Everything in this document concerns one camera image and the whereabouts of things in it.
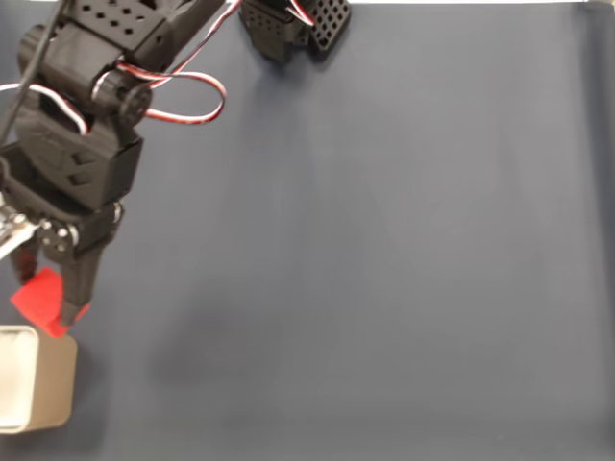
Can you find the red cube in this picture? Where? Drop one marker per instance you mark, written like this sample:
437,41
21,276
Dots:
41,298

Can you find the beige box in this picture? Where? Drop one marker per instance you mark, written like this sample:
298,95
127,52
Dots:
55,379

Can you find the blue-grey table mat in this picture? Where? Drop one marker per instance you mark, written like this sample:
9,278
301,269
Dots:
384,240

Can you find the white wrist camera board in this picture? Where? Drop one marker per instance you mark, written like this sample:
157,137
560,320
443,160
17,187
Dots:
9,230

